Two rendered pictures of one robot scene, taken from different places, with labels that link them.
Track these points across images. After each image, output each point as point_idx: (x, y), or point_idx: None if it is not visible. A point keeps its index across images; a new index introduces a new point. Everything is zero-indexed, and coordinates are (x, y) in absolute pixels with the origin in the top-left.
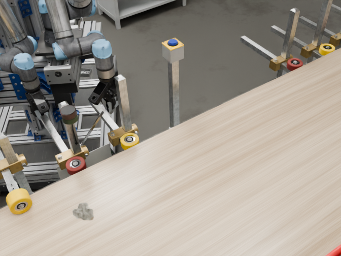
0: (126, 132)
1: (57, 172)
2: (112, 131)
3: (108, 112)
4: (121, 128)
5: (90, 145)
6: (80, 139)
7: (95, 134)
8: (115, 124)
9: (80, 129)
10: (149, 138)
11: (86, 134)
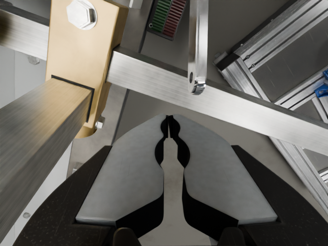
0: (49, 76)
1: (300, 6)
2: (107, 37)
3: (170, 115)
4: (89, 80)
5: (278, 85)
6: (299, 83)
7: (282, 103)
8: (146, 92)
9: (310, 99)
10: (112, 128)
11: (296, 96)
